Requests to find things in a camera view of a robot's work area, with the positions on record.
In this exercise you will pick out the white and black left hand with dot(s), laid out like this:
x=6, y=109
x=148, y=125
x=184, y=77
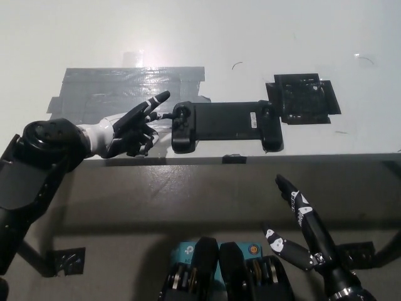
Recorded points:
x=103, y=135

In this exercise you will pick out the black and white right hand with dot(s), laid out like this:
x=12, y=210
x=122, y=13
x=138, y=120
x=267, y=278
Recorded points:
x=314, y=232

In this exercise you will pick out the black game controller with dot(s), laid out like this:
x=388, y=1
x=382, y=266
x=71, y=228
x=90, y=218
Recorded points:
x=225, y=119

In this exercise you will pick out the black floor tape patch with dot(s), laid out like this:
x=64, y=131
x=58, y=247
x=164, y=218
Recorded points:
x=358, y=254
x=69, y=261

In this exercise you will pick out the small black tape piece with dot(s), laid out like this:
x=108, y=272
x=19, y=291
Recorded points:
x=233, y=159

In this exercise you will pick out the black tape square patch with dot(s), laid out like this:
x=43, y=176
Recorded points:
x=300, y=98

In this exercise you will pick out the black table leg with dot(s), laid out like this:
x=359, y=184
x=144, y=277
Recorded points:
x=33, y=257

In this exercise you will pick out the grey duct tape patch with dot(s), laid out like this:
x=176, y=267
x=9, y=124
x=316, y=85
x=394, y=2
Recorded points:
x=103, y=84

